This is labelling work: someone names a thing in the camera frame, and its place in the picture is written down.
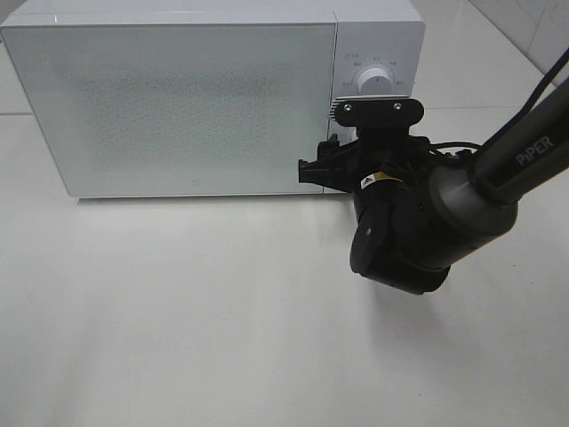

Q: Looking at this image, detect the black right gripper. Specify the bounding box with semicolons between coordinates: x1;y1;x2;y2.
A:
298;128;434;198

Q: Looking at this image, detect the white microwave door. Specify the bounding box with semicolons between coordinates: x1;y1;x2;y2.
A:
3;24;335;198

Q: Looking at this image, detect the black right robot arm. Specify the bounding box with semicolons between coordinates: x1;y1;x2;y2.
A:
298;85;568;294

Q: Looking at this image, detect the upper white power knob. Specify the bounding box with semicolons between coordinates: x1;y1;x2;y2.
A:
355;64;395;96

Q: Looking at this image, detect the white microwave oven body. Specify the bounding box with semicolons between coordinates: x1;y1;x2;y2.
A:
0;0;426;199

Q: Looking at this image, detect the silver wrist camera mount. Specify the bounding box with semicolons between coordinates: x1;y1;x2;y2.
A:
329;95;425;129

